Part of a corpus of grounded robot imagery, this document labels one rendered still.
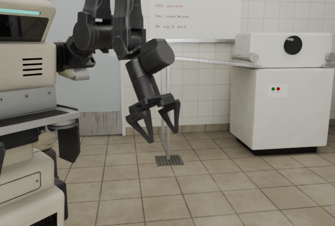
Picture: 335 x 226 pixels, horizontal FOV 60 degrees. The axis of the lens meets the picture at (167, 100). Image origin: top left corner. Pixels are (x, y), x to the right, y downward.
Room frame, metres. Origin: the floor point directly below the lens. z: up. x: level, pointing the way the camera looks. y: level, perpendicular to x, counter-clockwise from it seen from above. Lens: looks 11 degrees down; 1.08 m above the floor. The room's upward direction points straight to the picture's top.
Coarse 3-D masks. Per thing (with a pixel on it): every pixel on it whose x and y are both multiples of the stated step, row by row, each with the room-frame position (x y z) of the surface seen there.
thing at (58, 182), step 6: (54, 180) 0.93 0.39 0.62; (60, 180) 0.93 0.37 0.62; (60, 186) 0.90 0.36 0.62; (66, 192) 0.92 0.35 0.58; (66, 198) 0.92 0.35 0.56; (66, 204) 0.92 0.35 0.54; (66, 210) 0.92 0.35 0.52; (48, 216) 0.73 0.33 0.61; (54, 216) 0.74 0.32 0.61; (66, 216) 0.91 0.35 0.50; (36, 222) 0.71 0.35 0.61; (42, 222) 0.72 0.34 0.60; (48, 222) 0.73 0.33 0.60; (54, 222) 0.74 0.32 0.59
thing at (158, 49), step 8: (120, 40) 0.71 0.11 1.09; (152, 40) 0.68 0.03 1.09; (160, 40) 0.68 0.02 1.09; (120, 48) 0.71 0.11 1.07; (136, 48) 0.70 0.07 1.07; (144, 48) 0.69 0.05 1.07; (152, 48) 0.67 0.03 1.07; (160, 48) 0.66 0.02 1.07; (168, 48) 0.69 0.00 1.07; (120, 56) 0.71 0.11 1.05; (128, 56) 0.72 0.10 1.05; (144, 56) 0.68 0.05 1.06; (152, 56) 0.66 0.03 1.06; (160, 56) 0.65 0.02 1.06; (168, 56) 0.67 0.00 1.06; (144, 64) 0.68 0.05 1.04; (152, 64) 0.67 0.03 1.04; (160, 64) 0.66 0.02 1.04; (168, 64) 0.66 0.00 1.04; (152, 72) 0.69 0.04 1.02
